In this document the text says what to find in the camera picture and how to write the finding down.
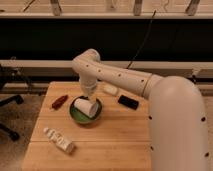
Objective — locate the translucent clear gripper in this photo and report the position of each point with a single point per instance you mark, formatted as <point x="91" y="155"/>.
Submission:
<point x="89" y="90"/>

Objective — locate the wooden bamboo board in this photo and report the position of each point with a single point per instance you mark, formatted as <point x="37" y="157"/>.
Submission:
<point x="117" y="141"/>

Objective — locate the red brown pepper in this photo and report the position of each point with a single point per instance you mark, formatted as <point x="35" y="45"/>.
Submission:
<point x="59" y="102"/>

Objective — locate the white ceramic cup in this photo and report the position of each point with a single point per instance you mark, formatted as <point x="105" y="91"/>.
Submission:
<point x="86" y="107"/>

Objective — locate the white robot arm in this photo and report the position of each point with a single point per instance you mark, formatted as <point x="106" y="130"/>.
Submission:
<point x="177" y="116"/>

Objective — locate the white soap bar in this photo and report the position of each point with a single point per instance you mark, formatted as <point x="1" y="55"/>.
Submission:
<point x="111" y="90"/>

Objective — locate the black rectangular block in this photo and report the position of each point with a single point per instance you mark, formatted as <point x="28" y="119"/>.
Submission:
<point x="128" y="102"/>

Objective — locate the white plastic bottle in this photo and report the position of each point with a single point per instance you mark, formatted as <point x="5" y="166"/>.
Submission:
<point x="59" y="140"/>

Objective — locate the green ceramic bowl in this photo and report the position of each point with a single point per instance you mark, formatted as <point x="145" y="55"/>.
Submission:
<point x="81" y="118"/>

